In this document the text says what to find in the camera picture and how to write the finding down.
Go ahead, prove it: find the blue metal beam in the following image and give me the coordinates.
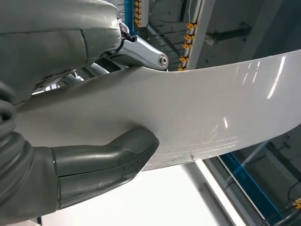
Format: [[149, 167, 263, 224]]
[[220, 152, 285, 226], [124, 0, 135, 35]]

